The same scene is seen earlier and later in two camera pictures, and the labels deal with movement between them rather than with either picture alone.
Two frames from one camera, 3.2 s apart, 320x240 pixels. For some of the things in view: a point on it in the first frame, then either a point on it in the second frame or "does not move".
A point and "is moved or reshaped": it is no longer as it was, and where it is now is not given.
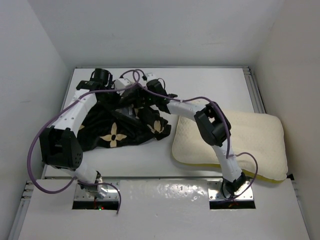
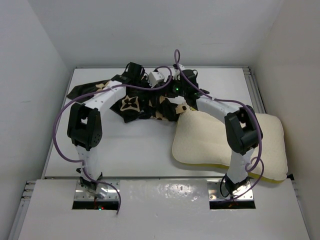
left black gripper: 121,100 -> 144,91
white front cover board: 168,210 does not move
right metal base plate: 214,194 does not move
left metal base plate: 112,194 does not move
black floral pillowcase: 110,125 is moved or reshaped
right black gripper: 148,103 -> 174,79
